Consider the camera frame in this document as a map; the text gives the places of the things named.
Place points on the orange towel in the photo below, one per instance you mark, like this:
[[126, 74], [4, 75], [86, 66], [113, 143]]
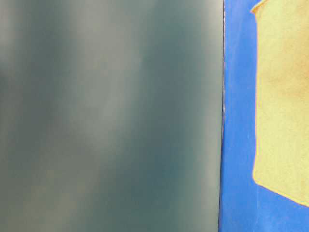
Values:
[[282, 98]]

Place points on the blue table mat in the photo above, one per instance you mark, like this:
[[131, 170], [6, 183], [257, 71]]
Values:
[[244, 205]]

